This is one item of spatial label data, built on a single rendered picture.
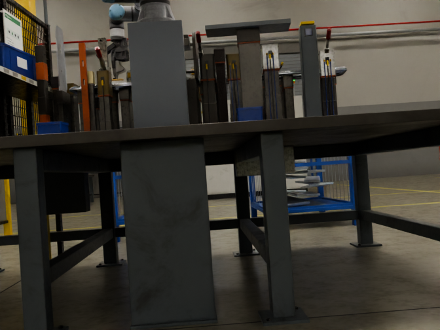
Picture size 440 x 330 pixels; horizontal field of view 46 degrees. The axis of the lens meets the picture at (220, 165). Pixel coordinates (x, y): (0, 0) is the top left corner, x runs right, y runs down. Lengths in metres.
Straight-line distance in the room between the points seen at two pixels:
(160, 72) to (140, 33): 0.16
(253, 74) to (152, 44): 0.53
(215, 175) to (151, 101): 8.54
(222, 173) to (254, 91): 8.20
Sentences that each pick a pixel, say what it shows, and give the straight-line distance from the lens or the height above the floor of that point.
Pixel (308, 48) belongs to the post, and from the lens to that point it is 2.30.
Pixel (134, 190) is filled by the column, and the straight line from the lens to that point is 1.84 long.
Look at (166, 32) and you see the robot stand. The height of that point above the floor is 1.06.
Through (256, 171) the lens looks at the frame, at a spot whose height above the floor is 0.52.
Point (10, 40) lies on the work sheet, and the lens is 2.99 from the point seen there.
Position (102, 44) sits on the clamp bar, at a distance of 2.59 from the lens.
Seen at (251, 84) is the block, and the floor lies 0.90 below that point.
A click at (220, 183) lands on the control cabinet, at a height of 0.32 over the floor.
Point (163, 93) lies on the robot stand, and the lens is 1.90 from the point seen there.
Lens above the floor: 0.53
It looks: 1 degrees up
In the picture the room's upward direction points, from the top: 4 degrees counter-clockwise
